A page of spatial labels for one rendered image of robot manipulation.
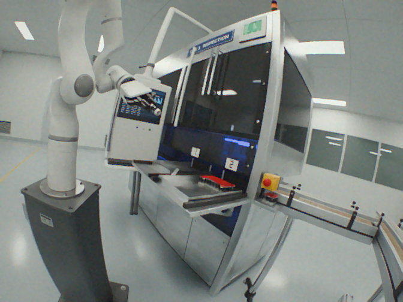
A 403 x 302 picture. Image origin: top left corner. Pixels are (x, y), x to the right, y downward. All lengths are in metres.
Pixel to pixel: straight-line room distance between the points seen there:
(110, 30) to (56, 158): 0.50
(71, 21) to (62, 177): 0.50
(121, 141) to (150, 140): 0.27
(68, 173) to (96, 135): 5.37
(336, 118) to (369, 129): 1.18
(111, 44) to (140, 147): 1.00
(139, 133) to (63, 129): 0.97
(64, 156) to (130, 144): 0.93
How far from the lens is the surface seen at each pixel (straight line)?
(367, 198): 5.52
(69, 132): 0.57
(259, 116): 0.86
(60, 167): 0.59
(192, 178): 0.90
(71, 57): 0.56
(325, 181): 5.35
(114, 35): 0.70
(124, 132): 1.41
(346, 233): 0.90
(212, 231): 1.08
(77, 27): 0.61
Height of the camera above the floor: 1.14
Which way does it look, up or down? 5 degrees down
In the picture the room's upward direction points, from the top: 12 degrees clockwise
